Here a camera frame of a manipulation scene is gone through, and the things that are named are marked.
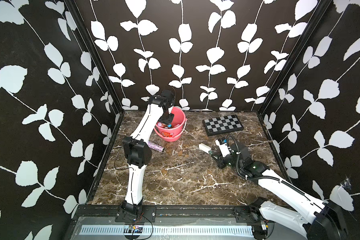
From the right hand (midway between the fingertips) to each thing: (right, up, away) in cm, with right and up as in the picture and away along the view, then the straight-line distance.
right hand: (211, 152), depth 80 cm
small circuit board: (-39, -35, -9) cm, 53 cm away
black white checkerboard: (+14, +15, +31) cm, 37 cm away
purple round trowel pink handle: (-30, +16, +10) cm, 35 cm away
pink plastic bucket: (-23, +10, +13) cm, 28 cm away
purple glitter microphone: (-34, +1, +16) cm, 37 cm away
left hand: (-26, +19, +10) cm, 34 cm away
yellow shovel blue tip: (-24, +15, +12) cm, 30 cm away
